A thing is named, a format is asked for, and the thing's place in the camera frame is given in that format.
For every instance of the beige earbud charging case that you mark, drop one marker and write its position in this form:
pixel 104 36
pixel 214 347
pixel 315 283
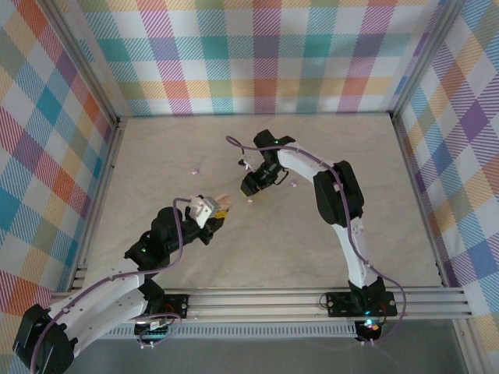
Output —
pixel 225 202

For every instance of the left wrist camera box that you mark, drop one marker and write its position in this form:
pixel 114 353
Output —
pixel 202 210

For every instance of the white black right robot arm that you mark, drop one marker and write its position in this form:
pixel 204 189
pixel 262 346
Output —
pixel 339 195

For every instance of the aluminium floor side rail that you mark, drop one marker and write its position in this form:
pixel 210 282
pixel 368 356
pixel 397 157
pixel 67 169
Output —
pixel 420 195
pixel 99 195

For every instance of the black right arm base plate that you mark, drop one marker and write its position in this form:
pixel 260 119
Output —
pixel 339 304

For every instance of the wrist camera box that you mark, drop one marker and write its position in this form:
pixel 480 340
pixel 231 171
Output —
pixel 202 210
pixel 243 161

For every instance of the aluminium frame post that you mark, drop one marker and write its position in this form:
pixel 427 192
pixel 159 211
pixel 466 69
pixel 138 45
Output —
pixel 466 346
pixel 86 62
pixel 423 58

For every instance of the aluminium mounting rail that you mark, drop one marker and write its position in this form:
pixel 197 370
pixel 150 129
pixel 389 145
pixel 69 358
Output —
pixel 253 304

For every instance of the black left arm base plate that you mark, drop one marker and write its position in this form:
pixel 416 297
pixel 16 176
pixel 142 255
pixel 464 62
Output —
pixel 177 305

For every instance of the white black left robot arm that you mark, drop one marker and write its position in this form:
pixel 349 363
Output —
pixel 101 304

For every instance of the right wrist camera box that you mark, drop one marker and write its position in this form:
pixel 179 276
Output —
pixel 243 161

